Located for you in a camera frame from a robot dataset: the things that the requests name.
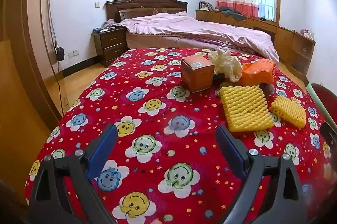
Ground pink duvet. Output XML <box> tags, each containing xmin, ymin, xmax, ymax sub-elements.
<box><xmin>120</xmin><ymin>11</ymin><xmax>280</xmax><ymax>61</ymax></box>

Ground wooden corner shelf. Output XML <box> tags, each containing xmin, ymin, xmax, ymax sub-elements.
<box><xmin>290</xmin><ymin>32</ymin><xmax>316</xmax><ymax>80</ymax></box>

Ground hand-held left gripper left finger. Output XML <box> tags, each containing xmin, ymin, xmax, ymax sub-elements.
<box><xmin>29</xmin><ymin>123</ymin><xmax>119</xmax><ymax>224</ymax></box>

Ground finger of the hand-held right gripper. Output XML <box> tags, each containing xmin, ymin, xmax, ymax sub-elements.
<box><xmin>321</xmin><ymin>121</ymin><xmax>337</xmax><ymax>146</ymax></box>

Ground long wooden cabinet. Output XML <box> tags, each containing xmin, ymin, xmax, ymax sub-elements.
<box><xmin>195</xmin><ymin>9</ymin><xmax>293</xmax><ymax>67</ymax></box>

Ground red bin with green rim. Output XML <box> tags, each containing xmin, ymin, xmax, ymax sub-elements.
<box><xmin>307</xmin><ymin>83</ymin><xmax>337</xmax><ymax>119</ymax></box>

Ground group of toiletry bottles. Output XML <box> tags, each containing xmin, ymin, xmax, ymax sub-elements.
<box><xmin>299</xmin><ymin>28</ymin><xmax>315</xmax><ymax>39</ymax></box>

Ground grey clothes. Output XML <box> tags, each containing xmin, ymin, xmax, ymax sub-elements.
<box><xmin>218</xmin><ymin>6</ymin><xmax>248</xmax><ymax>21</ymax></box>

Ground pink crumpled cloth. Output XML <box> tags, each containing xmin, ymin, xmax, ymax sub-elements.
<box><xmin>101</xmin><ymin>19</ymin><xmax>124</xmax><ymax>30</ymax></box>

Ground large yellow foam net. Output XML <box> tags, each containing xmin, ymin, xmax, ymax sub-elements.
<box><xmin>220</xmin><ymin>85</ymin><xmax>275</xmax><ymax>132</ymax></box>

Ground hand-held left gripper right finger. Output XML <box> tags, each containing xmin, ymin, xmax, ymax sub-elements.
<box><xmin>216</xmin><ymin>125</ymin><xmax>307</xmax><ymax>224</ymax></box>

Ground dark wooden bed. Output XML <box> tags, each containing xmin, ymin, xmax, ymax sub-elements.
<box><xmin>105</xmin><ymin>0</ymin><xmax>279</xmax><ymax>61</ymax></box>

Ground wooden wardrobe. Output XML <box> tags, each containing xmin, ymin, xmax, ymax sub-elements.
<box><xmin>0</xmin><ymin>0</ymin><xmax>64</xmax><ymax>214</ymax></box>

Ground red flower print blanket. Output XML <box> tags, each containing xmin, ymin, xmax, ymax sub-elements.
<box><xmin>24</xmin><ymin>47</ymin><xmax>337</xmax><ymax>224</ymax></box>

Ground dark wooden nightstand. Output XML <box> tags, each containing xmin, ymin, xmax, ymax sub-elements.
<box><xmin>91</xmin><ymin>27</ymin><xmax>129</xmax><ymax>67</ymax></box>

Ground black wall cable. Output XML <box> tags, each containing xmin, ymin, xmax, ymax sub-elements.
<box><xmin>47</xmin><ymin>0</ymin><xmax>69</xmax><ymax>114</ymax></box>

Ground orange cardboard box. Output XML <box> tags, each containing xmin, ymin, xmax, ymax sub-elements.
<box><xmin>181</xmin><ymin>56</ymin><xmax>215</xmax><ymax>93</ymax></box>

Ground small yellow foam net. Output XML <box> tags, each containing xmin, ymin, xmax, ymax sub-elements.
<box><xmin>270</xmin><ymin>95</ymin><xmax>306</xmax><ymax>129</ymax></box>

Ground cream paper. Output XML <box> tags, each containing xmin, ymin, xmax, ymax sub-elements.
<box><xmin>208</xmin><ymin>49</ymin><xmax>243</xmax><ymax>82</ymax></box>

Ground orange plastic bag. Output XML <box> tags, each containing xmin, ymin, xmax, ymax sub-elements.
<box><xmin>241</xmin><ymin>60</ymin><xmax>277</xmax><ymax>86</ymax></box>

